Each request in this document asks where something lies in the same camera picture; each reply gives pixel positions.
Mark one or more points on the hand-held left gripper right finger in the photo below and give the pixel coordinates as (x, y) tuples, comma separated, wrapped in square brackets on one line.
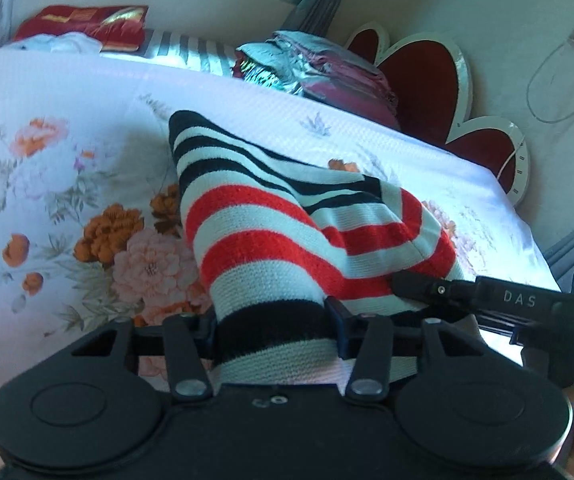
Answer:
[(367, 360)]

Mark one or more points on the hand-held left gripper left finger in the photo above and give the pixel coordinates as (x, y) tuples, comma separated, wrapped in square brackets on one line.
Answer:
[(189, 355)]

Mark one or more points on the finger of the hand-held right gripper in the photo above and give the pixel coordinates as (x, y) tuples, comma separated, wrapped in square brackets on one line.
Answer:
[(432, 287)]

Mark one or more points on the black white red striped sweater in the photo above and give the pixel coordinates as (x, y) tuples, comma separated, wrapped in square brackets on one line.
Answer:
[(277, 230)]

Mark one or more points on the red white scalloped headboard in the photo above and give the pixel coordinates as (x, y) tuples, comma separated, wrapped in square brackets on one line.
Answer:
[(427, 90)]

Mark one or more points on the white floral bed sheet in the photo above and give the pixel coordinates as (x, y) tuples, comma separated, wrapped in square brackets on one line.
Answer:
[(92, 170)]

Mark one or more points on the grey striped pillow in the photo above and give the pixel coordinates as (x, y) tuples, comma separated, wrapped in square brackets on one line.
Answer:
[(192, 52)]

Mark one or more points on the light blue crumpled cloth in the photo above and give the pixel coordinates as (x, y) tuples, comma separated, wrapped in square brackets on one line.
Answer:
[(62, 42)]

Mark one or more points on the red gold pillow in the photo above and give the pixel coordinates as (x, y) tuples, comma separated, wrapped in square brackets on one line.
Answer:
[(92, 22)]

